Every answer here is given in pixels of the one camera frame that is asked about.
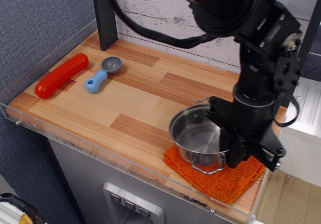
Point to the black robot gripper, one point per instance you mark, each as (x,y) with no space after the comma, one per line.
(246,130)

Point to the stainless steel pot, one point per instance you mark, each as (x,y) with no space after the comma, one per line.
(196,138)

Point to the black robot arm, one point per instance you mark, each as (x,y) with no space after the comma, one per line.
(269,38)

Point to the orange knitted cloth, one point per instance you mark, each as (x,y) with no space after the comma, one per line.
(226,185)

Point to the white toy sink unit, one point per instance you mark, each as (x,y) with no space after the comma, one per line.
(302,139)

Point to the grey water dispenser panel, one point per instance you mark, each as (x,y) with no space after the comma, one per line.
(126,207)

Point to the clear acrylic table guard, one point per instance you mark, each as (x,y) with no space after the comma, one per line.
(130,113)

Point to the silver toy fridge cabinet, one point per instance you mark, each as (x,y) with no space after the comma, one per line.
(86,172)

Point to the blue grey ice cream scoop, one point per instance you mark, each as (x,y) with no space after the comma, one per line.
(110,65)

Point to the red plastic sausage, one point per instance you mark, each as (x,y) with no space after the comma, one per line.
(46,87)

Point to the yellow object at corner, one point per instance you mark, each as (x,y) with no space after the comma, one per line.
(25,219)

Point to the dark grey vertical post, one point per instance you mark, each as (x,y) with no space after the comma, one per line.
(106,23)

